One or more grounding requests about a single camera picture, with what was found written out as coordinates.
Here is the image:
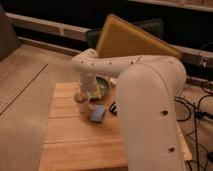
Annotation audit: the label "black striped box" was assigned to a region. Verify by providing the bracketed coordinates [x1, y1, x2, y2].
[109, 102, 117, 116]

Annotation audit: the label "blue sponge block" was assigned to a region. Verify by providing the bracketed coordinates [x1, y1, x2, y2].
[90, 105, 105, 123]

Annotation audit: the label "small white box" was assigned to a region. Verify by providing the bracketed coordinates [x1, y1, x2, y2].
[109, 78, 117, 88]

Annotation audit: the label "black floor cables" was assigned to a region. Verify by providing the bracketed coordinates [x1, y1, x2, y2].
[173, 79, 213, 171]

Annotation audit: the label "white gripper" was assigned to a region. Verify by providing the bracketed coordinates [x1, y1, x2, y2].
[79, 74, 98, 99]

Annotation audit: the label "green ceramic bowl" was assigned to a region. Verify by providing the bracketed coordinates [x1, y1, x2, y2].
[91, 76, 109, 100]

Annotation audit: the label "pink ceramic cup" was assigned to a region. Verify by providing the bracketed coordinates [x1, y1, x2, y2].
[74, 92, 90, 113]

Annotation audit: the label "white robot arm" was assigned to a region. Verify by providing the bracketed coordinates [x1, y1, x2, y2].
[71, 49, 186, 171]

